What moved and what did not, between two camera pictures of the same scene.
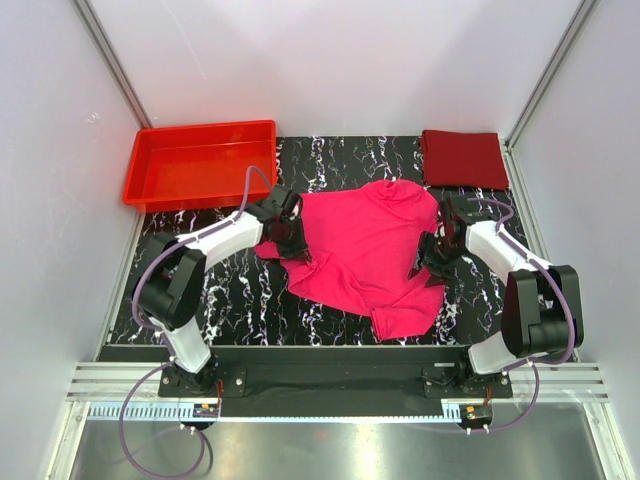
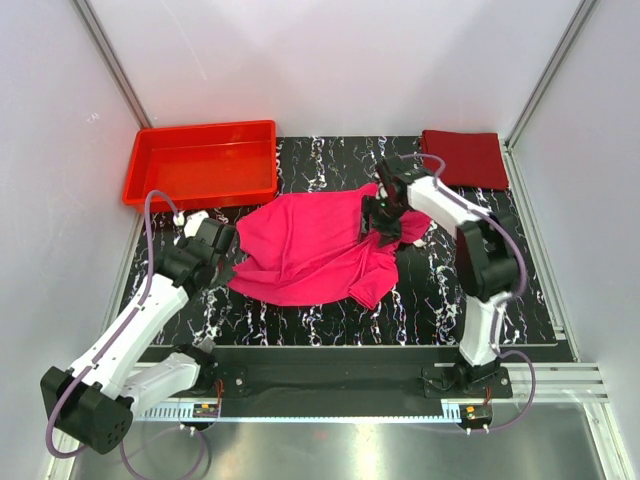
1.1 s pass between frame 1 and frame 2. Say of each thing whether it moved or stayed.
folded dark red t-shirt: stayed
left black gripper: moved
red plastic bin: stayed
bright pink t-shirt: moved
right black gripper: moved
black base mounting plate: stayed
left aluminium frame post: stayed
